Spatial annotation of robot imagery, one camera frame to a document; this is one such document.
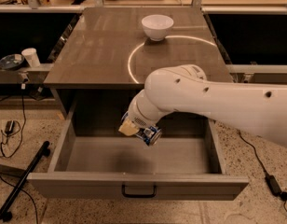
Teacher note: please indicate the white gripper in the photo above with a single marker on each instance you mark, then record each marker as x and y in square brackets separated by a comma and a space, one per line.
[141, 119]

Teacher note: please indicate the blue pepsi can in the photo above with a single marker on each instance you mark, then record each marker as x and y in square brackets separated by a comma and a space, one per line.
[147, 133]

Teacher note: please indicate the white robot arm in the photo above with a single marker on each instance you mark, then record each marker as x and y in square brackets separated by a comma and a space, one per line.
[259, 109]

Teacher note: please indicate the grey open drawer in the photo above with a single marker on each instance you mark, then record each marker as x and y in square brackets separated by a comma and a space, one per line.
[94, 160]

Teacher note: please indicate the grey cabinet counter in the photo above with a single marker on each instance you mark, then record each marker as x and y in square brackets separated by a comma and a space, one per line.
[108, 47]

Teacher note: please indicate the white ceramic bowl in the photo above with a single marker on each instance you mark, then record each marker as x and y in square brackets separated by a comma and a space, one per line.
[157, 26]

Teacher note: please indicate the black power adapter left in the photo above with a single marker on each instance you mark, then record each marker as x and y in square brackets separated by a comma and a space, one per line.
[9, 127]

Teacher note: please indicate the black power adapter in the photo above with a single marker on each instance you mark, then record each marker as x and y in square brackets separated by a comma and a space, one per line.
[9, 127]
[275, 187]

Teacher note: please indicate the white paper cup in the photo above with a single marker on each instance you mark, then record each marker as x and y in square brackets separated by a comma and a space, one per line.
[31, 57]

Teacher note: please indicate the dark blue plate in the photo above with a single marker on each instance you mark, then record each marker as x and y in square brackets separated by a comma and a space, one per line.
[11, 62]

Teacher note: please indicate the black bar on floor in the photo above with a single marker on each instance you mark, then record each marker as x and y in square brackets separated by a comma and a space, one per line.
[5, 214]

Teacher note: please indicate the black power adapter right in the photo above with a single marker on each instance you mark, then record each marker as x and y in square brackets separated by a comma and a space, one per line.
[275, 187]

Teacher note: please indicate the black drawer handle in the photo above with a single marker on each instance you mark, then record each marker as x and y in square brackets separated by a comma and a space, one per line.
[138, 192]

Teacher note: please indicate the metal shelf rail left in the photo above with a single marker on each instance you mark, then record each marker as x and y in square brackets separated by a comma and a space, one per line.
[25, 75]

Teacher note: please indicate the metal shelf rail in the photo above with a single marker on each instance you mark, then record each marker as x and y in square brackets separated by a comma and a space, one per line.
[258, 73]
[25, 75]

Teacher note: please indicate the metal shelf rail right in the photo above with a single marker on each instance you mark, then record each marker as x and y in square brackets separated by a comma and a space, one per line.
[258, 73]

